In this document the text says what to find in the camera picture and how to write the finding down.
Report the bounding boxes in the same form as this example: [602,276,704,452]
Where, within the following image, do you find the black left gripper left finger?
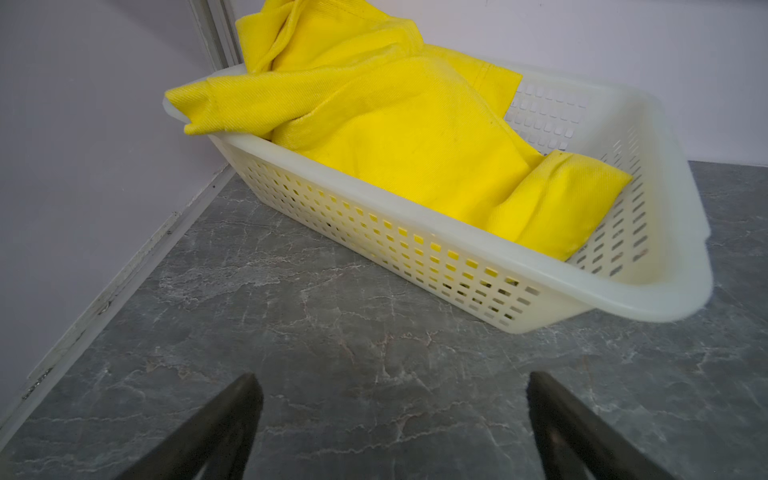
[118,373,264,479]

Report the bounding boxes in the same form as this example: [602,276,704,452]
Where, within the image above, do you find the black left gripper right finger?
[526,371,672,479]

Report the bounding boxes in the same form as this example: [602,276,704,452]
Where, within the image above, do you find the yellow trousers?
[166,1,631,261]

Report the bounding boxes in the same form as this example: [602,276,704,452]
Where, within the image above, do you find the white plastic laundry basket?
[212,63,713,333]

